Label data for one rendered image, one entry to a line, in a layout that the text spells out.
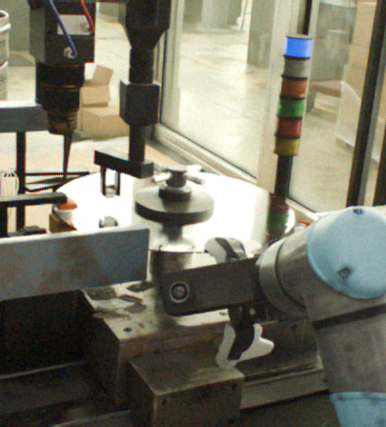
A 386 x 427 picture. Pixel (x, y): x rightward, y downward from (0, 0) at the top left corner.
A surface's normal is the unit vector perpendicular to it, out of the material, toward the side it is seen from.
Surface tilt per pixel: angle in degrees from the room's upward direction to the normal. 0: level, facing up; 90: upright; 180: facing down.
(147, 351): 90
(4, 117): 90
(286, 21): 90
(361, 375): 70
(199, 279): 61
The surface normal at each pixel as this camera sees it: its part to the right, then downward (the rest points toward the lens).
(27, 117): 0.45, 0.33
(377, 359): 0.07, -0.18
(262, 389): 0.07, -0.94
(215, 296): -0.26, -0.20
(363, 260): 0.29, -0.23
